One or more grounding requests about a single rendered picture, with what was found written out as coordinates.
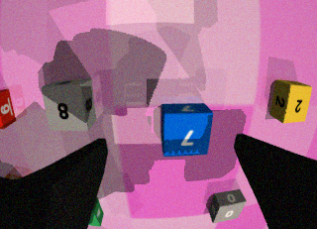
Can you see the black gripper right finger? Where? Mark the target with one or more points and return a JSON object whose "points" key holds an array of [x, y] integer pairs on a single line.
{"points": [[284, 183]]}

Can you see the green block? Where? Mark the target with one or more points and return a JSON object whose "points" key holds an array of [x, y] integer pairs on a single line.
{"points": [[97, 214]]}

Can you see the blue block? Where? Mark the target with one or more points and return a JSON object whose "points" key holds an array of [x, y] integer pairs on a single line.
{"points": [[185, 129]]}

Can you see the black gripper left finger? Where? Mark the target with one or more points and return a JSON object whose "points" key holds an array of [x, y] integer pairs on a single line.
{"points": [[59, 196]]}

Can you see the orange block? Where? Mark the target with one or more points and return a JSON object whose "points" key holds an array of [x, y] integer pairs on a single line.
{"points": [[11, 176]]}

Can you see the yellow block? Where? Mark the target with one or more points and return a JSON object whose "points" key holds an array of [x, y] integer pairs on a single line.
{"points": [[290, 101]]}

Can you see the dark red block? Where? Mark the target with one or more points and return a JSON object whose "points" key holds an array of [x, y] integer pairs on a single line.
{"points": [[7, 115]]}

